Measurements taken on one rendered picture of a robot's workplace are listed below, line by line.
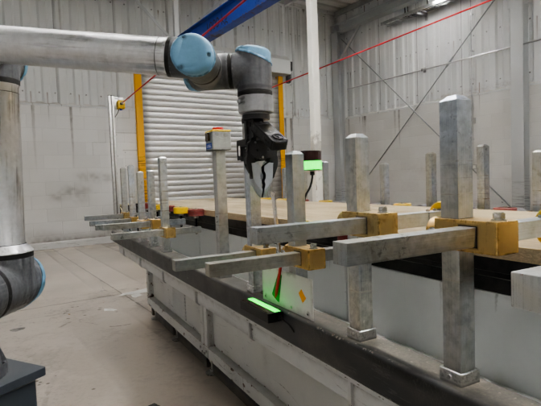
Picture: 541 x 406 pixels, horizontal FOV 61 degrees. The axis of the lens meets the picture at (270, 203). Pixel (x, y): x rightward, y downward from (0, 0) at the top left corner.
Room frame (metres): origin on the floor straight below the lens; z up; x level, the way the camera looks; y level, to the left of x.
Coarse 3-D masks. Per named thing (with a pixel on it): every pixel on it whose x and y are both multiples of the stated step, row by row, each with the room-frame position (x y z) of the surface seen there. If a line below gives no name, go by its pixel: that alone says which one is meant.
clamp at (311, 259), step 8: (288, 248) 1.18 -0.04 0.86; (296, 248) 1.15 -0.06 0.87; (304, 248) 1.13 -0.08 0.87; (320, 248) 1.12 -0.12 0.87; (304, 256) 1.11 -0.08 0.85; (312, 256) 1.10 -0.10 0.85; (320, 256) 1.12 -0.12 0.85; (304, 264) 1.11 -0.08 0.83; (312, 264) 1.10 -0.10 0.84; (320, 264) 1.12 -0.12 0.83
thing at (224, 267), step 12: (288, 252) 1.14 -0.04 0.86; (216, 264) 1.02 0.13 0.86; (228, 264) 1.04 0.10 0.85; (240, 264) 1.05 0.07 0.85; (252, 264) 1.07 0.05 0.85; (264, 264) 1.08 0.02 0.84; (276, 264) 1.10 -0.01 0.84; (288, 264) 1.11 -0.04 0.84; (300, 264) 1.13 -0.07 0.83; (216, 276) 1.02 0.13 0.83
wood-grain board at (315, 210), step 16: (192, 208) 2.51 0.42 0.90; (208, 208) 2.46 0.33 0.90; (240, 208) 2.35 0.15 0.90; (272, 208) 2.26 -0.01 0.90; (320, 208) 2.13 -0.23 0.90; (336, 208) 2.09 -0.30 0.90; (400, 208) 1.94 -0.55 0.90; (416, 208) 1.91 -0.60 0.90; (272, 224) 1.70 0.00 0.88; (528, 240) 0.93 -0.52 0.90; (496, 256) 0.90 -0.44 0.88; (512, 256) 0.87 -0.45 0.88; (528, 256) 0.84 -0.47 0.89
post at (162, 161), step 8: (160, 160) 2.27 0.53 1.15; (160, 168) 2.27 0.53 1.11; (160, 176) 2.27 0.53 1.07; (160, 184) 2.27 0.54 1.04; (160, 192) 2.28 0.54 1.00; (160, 200) 2.28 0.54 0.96; (160, 208) 2.29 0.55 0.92; (168, 208) 2.28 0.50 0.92; (160, 216) 2.30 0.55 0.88; (168, 216) 2.28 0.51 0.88; (168, 224) 2.28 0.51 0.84; (168, 240) 2.28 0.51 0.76
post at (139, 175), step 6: (138, 174) 2.71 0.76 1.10; (138, 180) 2.71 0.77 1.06; (138, 186) 2.71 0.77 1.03; (138, 192) 2.71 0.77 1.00; (138, 198) 2.71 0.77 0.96; (144, 198) 2.72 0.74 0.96; (138, 204) 2.71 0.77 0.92; (144, 204) 2.72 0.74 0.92; (138, 210) 2.72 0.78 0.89; (144, 210) 2.72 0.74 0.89; (138, 216) 2.73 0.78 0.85; (144, 216) 2.72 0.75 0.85
